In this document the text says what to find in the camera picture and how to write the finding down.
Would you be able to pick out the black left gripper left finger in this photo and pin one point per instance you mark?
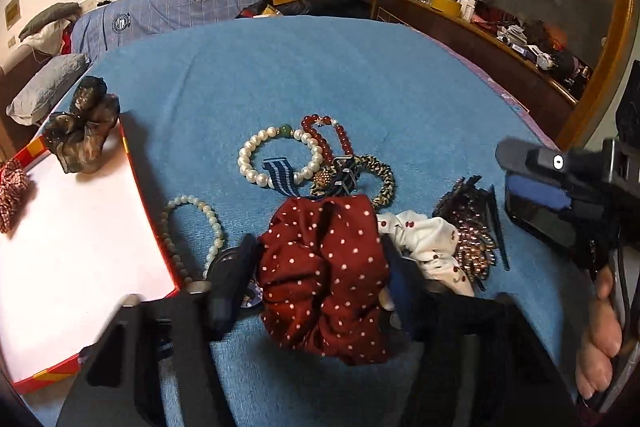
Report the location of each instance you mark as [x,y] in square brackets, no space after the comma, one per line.
[229,277]

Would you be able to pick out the grey pillow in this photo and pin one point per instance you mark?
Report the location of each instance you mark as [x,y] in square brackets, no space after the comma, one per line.
[46,88]

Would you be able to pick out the yellow box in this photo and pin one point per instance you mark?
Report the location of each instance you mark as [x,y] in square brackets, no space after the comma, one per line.
[448,7]

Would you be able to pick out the white pearl bracelet green bead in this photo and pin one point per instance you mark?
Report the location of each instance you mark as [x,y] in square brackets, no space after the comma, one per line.
[277,172]

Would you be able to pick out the blue checked duvet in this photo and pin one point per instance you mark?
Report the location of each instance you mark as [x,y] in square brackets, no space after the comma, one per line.
[121,22]

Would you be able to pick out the dark red polka-dot scrunchie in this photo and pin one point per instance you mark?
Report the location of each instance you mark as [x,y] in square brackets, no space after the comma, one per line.
[322,270]

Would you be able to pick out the brown black organza scrunchie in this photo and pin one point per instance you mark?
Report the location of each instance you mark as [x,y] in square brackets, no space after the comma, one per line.
[77,137]

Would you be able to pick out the black beaded hair claw clip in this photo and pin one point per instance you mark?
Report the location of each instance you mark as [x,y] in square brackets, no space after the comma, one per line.
[473,211]

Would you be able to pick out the right hand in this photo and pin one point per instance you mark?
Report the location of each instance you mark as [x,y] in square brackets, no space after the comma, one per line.
[601,340]

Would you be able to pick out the red white tray box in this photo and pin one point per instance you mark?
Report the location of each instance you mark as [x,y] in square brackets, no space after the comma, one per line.
[79,245]

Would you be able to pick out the grey folded clothes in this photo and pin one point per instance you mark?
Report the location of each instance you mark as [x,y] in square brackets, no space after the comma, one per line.
[54,12]

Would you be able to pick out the blue towel bedspread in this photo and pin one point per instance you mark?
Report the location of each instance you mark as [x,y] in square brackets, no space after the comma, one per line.
[192,97]

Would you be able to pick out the white cherry-print scrunchie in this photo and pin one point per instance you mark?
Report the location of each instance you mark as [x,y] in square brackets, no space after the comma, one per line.
[431,243]

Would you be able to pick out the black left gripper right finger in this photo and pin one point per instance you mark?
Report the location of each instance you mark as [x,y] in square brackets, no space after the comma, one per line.
[406,286]

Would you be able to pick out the red white patterned scrunchie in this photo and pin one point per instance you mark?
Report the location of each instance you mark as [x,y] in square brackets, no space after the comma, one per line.
[13,188]

